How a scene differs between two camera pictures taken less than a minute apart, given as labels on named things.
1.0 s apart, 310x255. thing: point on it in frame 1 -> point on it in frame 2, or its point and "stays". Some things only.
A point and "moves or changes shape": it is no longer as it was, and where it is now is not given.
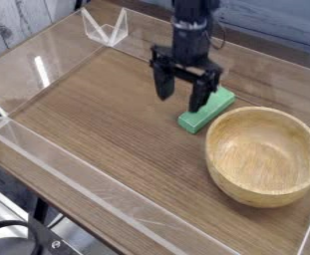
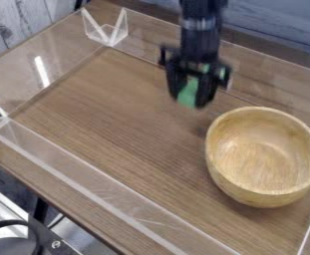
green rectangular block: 191,122 moves or changes shape
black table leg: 42,210 stays
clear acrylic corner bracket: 108,34 stays
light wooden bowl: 264,153 stays
